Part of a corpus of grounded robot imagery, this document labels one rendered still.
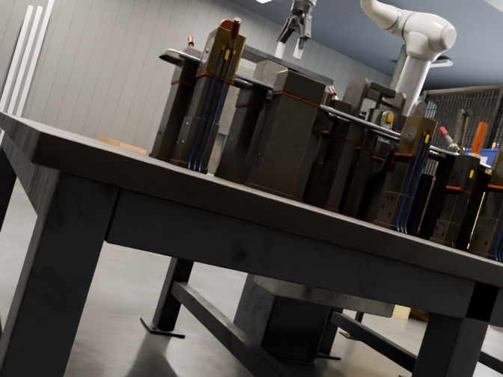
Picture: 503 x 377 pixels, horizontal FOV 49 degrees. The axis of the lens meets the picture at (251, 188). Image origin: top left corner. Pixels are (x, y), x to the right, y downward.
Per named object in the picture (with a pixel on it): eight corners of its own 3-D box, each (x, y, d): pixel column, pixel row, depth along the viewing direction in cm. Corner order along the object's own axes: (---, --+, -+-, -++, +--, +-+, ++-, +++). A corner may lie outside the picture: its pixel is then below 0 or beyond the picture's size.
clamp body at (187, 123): (177, 167, 134) (221, 23, 134) (167, 164, 147) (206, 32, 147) (210, 177, 137) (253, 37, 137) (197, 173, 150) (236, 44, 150)
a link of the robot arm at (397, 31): (385, 1, 238) (409, 6, 228) (409, 16, 250) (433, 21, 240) (373, 30, 241) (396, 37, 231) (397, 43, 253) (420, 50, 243)
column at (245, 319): (227, 331, 265) (268, 200, 264) (281, 339, 279) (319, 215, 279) (257, 358, 238) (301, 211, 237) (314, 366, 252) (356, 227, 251)
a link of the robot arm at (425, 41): (369, 179, 262) (404, 198, 246) (346, 177, 252) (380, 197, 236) (429, 15, 239) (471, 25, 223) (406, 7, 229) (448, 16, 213)
